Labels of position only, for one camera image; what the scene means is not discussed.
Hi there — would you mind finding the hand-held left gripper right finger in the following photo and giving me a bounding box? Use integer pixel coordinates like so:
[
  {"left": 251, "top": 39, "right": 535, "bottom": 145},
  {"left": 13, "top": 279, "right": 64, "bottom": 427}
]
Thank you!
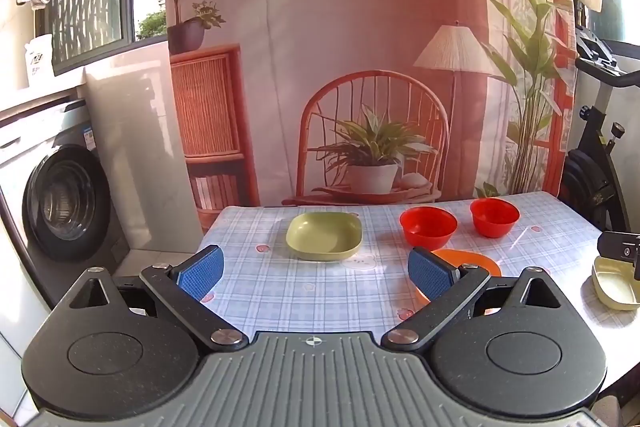
[{"left": 382, "top": 247, "right": 585, "bottom": 353}]

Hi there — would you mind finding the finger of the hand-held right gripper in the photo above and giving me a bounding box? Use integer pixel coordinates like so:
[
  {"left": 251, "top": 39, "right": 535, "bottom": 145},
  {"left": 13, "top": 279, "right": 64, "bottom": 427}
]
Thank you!
[{"left": 597, "top": 231, "right": 640, "bottom": 281}]

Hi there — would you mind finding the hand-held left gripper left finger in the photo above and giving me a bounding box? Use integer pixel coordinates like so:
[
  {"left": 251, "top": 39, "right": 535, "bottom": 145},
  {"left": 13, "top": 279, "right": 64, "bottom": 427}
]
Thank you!
[{"left": 47, "top": 244, "right": 249, "bottom": 354}]

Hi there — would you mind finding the cream square plate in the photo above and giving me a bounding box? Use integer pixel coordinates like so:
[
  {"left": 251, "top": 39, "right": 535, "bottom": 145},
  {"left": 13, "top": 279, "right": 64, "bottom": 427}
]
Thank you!
[{"left": 591, "top": 256, "right": 640, "bottom": 311}]

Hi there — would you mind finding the large red bowl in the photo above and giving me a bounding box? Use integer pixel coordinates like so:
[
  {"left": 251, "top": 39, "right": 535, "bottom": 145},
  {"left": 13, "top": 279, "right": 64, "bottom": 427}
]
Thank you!
[{"left": 399, "top": 206, "right": 459, "bottom": 252}]

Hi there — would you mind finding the orange plate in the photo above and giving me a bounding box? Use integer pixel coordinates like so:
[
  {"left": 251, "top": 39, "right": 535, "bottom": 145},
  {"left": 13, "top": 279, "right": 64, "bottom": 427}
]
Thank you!
[{"left": 415, "top": 249, "right": 502, "bottom": 308}]

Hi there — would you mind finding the small red bowl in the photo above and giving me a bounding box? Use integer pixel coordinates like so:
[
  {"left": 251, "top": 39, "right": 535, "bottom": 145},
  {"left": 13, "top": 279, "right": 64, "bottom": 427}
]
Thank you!
[{"left": 470, "top": 198, "right": 521, "bottom": 239}]

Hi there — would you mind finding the black exercise bike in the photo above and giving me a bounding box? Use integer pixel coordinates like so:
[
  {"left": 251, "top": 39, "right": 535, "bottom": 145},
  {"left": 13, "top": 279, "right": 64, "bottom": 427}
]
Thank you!
[{"left": 556, "top": 26, "right": 640, "bottom": 235}]

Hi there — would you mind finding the blue checked tablecloth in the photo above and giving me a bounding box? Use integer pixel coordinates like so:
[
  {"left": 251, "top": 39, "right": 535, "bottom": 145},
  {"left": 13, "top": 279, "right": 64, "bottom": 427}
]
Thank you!
[{"left": 192, "top": 191, "right": 640, "bottom": 400}]

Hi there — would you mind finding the green square plate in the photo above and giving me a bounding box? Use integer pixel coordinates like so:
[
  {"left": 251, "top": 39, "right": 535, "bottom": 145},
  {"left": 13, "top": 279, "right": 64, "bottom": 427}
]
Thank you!
[{"left": 285, "top": 212, "right": 364, "bottom": 263}]

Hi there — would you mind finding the grey washing machine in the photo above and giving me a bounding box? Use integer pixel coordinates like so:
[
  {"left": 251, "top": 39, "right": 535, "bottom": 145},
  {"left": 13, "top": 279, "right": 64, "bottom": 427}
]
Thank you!
[{"left": 0, "top": 97, "right": 132, "bottom": 310}]

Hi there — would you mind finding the printed backdrop cloth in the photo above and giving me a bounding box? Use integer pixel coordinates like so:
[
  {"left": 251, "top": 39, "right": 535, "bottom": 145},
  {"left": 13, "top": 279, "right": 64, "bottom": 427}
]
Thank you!
[{"left": 165, "top": 0, "right": 577, "bottom": 235}]

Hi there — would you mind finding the white plastic bag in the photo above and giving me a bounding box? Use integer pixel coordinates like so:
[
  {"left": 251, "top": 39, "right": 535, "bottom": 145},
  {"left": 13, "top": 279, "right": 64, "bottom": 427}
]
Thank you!
[{"left": 24, "top": 34, "right": 55, "bottom": 90}]

